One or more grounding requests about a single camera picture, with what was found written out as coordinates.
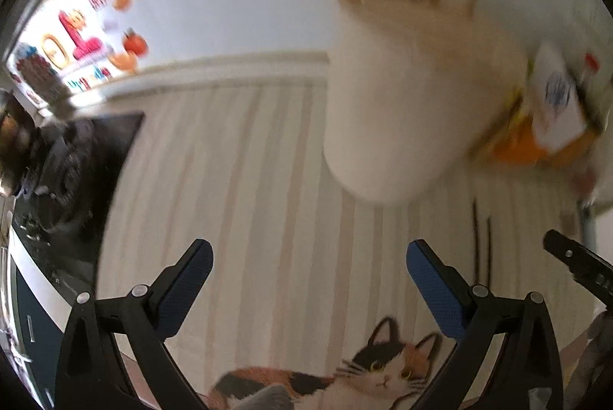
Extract dark chopstick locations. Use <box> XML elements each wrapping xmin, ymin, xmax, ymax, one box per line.
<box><xmin>472</xmin><ymin>198</ymin><xmax>480</xmax><ymax>284</ymax></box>
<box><xmin>486</xmin><ymin>216</ymin><xmax>492</xmax><ymax>289</ymax></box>

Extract black gas stove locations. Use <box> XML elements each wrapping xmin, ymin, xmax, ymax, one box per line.
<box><xmin>13</xmin><ymin>111</ymin><xmax>144</xmax><ymax>282</ymax></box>

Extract grey slipper left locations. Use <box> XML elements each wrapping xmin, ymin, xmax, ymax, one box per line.
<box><xmin>234</xmin><ymin>384</ymin><xmax>294</xmax><ymax>410</ymax></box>

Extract white seasoning packet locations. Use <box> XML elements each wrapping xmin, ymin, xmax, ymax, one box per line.
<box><xmin>527</xmin><ymin>42</ymin><xmax>587</xmax><ymax>154</ymax></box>

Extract beige cylindrical utensil holder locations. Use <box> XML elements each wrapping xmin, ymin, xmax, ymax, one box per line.
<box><xmin>323</xmin><ymin>0</ymin><xmax>528</xmax><ymax>205</ymax></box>

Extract colourful wall stickers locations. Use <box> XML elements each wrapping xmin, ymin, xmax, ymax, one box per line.
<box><xmin>7</xmin><ymin>0</ymin><xmax>149</xmax><ymax>108</ymax></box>

